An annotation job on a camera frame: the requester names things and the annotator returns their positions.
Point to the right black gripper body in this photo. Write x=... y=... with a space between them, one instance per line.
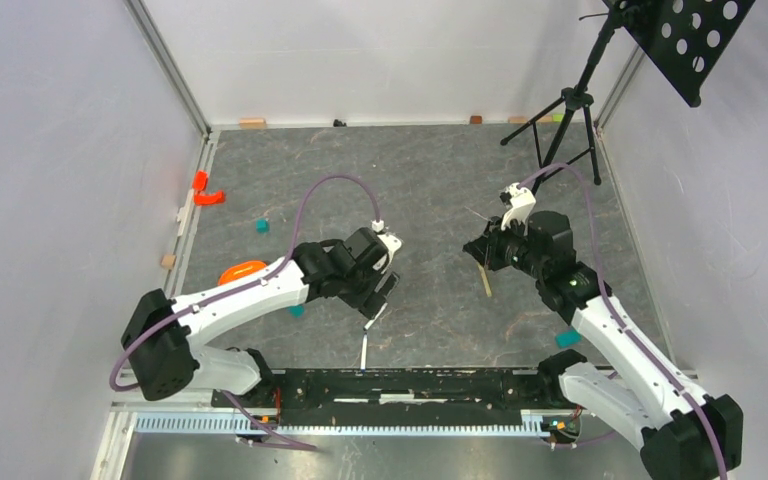
x=508 y=248

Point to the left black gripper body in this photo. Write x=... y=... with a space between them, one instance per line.
x=361 y=290

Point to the yellow highlighter pen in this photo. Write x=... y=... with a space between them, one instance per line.
x=485 y=280

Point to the white pen with blue tip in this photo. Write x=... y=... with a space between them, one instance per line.
x=364 y=352

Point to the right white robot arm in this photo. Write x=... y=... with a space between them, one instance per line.
x=679 y=430

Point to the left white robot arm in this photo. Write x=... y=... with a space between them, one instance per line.
x=167 y=340

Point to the white pen with black tip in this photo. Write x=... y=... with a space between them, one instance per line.
x=369 y=324

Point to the teal block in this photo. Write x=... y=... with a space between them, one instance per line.
x=568 y=339
x=297 y=311

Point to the small teal cube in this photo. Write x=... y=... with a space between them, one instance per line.
x=262 y=225

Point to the orange U-shaped block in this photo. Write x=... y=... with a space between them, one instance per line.
x=241 y=270

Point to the teal block right side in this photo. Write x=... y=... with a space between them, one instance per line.
x=568 y=339

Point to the red L-shaped block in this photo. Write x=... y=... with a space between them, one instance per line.
x=202 y=198

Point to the red block upright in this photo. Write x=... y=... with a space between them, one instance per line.
x=200 y=181

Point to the small wooden block left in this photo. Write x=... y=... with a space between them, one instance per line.
x=168 y=261

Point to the black music stand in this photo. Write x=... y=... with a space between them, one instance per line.
x=683 y=40

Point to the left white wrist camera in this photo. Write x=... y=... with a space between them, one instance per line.
x=392 y=243

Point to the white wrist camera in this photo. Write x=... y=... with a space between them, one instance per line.
x=392 y=243
x=519 y=202

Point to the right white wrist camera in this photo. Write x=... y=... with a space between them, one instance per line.
x=519 y=202

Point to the wooden block at wall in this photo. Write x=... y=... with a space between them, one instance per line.
x=252 y=123

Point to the white cable duct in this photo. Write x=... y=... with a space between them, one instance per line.
x=234 y=423

